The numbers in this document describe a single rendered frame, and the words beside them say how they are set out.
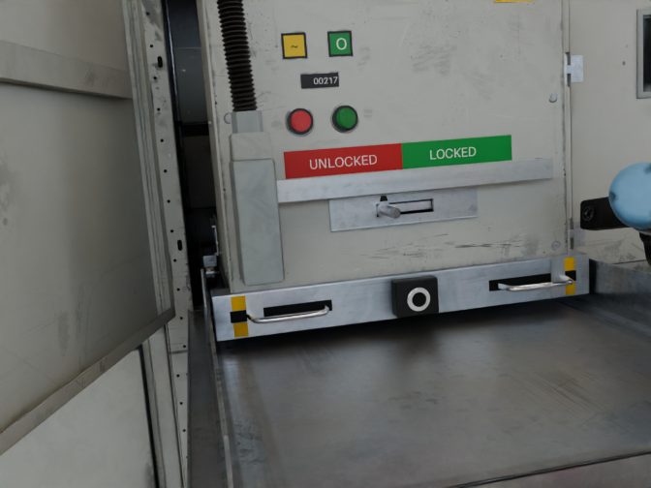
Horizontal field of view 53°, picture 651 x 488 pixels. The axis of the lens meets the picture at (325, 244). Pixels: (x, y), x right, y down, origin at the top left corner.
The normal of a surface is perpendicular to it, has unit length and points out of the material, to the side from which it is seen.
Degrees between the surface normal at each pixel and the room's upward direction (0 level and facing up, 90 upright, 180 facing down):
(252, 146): 61
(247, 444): 0
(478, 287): 90
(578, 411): 0
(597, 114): 90
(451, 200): 90
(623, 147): 90
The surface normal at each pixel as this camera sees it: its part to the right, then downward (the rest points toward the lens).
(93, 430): 0.20, 0.13
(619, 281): -0.98, 0.10
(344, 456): -0.07, -0.99
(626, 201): -0.54, -0.08
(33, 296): 0.99, -0.06
